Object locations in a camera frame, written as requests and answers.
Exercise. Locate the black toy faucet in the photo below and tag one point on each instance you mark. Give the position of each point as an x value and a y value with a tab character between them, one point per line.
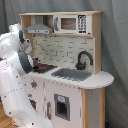
81	65

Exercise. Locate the grey range hood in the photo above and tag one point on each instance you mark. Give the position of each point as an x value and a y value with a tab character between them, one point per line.
39	25

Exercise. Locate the grey toy sink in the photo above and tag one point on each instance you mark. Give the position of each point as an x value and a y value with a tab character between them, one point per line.
72	74

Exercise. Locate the white toy microwave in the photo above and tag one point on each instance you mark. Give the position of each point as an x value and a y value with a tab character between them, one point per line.
73	24

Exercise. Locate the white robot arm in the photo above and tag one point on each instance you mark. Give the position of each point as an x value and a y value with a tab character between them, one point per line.
15	62

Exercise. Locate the red left oven knob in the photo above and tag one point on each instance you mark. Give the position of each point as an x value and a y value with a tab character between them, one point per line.
33	84

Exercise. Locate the black toy stovetop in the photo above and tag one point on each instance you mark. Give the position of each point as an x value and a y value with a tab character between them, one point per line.
43	68

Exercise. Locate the wooden toy kitchen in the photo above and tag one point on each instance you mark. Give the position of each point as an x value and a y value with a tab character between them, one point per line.
87	98

